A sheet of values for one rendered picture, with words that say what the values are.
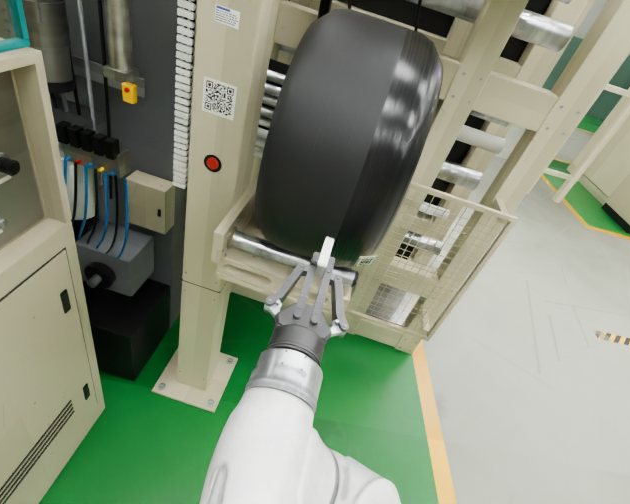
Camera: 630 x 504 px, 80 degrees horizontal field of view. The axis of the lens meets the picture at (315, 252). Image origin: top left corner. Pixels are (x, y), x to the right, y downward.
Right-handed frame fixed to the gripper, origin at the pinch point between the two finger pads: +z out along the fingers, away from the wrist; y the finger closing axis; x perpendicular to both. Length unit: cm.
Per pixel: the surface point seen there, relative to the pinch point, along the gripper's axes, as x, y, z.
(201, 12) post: -19, 38, 34
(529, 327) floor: 133, -148, 125
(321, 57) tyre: -21.4, 11.6, 24.9
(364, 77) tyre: -20.9, 3.4, 23.9
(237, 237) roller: 25.1, 21.6, 20.4
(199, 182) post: 18.5, 35.5, 28.3
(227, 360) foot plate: 118, 23, 31
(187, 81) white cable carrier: -5, 40, 33
